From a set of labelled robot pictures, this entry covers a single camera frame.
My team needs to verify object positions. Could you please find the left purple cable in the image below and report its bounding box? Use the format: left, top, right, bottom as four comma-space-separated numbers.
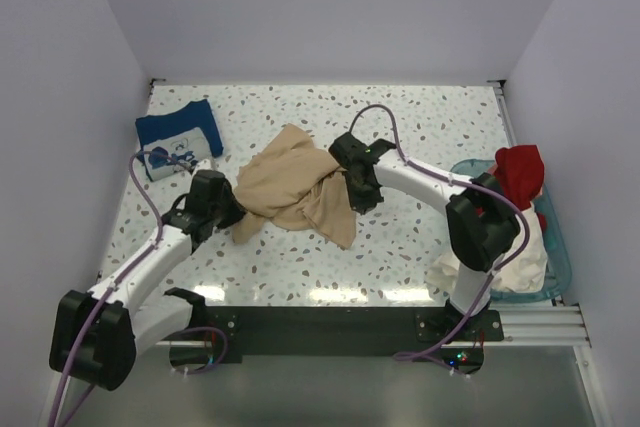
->
47, 150, 229, 427

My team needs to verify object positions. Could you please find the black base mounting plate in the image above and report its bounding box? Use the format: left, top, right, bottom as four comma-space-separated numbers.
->
168, 304, 504, 378

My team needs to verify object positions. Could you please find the folded blue t-shirt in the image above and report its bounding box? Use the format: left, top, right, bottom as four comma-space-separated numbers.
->
135, 100, 224, 181

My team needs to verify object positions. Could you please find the beige t-shirt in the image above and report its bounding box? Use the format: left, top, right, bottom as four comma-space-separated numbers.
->
232, 124, 356, 249

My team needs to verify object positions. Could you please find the white t-shirt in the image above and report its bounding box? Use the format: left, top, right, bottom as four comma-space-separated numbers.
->
425, 211, 550, 294

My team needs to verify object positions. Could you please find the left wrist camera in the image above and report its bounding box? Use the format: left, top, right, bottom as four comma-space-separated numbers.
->
191, 158, 216, 177

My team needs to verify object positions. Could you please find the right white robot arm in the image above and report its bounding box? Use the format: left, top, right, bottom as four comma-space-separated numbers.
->
329, 132, 531, 341

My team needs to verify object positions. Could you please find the red t-shirt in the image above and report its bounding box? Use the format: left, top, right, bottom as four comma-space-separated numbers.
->
485, 145, 547, 232

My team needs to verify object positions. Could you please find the clear blue plastic bin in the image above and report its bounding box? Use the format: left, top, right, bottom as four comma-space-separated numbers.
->
427, 159, 572, 304

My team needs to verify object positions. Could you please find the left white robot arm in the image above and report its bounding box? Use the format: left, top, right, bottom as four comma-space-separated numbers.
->
49, 169, 245, 391

